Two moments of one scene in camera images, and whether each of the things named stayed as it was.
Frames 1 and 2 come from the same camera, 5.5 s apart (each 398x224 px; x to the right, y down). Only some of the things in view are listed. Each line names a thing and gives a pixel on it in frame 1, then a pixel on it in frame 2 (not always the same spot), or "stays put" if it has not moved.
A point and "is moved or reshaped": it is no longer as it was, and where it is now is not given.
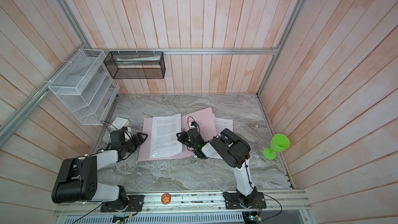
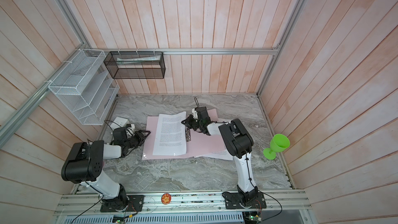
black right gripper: (183, 137) to (188, 123)
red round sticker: (166, 198) stays put
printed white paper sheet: (164, 140) is moved or reshaped
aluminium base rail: (268, 203) stays put
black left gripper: (140, 138) stays put
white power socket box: (119, 123) stays put
